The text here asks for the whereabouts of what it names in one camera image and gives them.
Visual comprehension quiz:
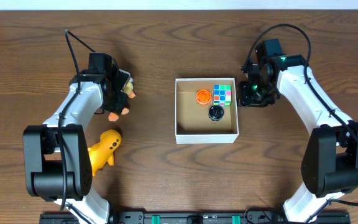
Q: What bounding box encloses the black round disc toy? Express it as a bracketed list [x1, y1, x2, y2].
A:
[208, 105, 224, 121]

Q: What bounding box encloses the orange round disc toy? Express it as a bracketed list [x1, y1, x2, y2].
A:
[196, 90, 212, 105]

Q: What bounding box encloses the yellow plush duck toy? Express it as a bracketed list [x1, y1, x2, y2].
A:
[108, 78, 135, 121]

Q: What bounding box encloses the colourful puzzle cube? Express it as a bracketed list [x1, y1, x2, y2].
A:
[213, 85, 232, 107]

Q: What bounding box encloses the white cardboard box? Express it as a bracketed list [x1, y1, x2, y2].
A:
[175, 78, 239, 144]

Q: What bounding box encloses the orange rubber dog toy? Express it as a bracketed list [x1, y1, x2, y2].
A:
[88, 129, 122, 176]

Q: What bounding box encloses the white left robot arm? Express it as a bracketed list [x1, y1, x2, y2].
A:
[22, 69, 132, 223]

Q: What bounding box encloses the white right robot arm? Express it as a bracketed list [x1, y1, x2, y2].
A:
[239, 52, 358, 223]

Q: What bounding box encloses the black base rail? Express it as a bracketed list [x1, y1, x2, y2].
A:
[39, 208, 351, 224]

